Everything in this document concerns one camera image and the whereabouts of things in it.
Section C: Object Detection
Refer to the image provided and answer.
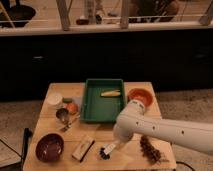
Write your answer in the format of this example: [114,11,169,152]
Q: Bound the wooden block eraser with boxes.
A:
[72,135,95,162]

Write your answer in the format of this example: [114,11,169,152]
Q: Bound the metal spoon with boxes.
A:
[60,115,80,132]

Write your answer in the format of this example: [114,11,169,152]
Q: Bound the orange tomato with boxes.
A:
[66,102,78,115]

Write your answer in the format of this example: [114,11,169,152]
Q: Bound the black cable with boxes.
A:
[175,161,196,171]

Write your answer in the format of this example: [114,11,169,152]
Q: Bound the white cup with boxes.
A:
[46,93,63,109]

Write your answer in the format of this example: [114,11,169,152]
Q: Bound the yellow corn cob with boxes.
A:
[101,90,121,97]

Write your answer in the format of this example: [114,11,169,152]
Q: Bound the orange bowl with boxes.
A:
[127,88,153,107]

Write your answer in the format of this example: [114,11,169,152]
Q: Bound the white dish brush black bristles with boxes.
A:
[99,143,116,160]

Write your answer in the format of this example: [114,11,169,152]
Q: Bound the green small lid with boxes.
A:
[63,98,73,103]

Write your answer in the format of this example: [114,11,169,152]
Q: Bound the dark grape bunch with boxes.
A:
[140,136,161,164]

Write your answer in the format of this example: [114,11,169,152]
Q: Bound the metal cup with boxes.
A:
[56,108,69,124]

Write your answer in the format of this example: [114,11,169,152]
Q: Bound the green plastic tray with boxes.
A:
[80,79,126,123]

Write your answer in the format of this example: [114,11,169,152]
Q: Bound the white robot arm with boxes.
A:
[113,100,213,156]

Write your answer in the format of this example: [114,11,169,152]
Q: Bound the purple bowl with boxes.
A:
[35,133,64,163]

